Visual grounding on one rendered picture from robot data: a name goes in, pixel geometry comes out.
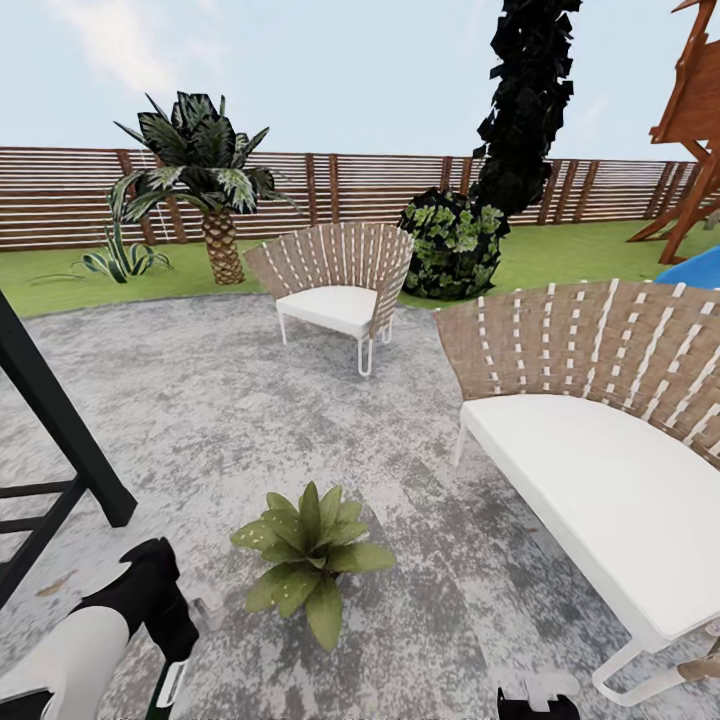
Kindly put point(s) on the bush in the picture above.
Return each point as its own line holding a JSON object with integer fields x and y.
{"x": 456, "y": 244}
{"x": 201, "y": 152}
{"x": 119, "y": 264}

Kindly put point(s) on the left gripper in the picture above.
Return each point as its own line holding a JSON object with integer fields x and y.
{"x": 173, "y": 631}

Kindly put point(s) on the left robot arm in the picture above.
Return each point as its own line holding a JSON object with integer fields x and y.
{"x": 67, "y": 675}

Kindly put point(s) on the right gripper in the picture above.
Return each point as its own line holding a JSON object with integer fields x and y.
{"x": 509, "y": 709}

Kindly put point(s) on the pot plant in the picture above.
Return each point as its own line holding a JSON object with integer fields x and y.
{"x": 314, "y": 548}

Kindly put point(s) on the insectifuge atomizer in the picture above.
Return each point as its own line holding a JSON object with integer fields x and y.
{"x": 166, "y": 690}

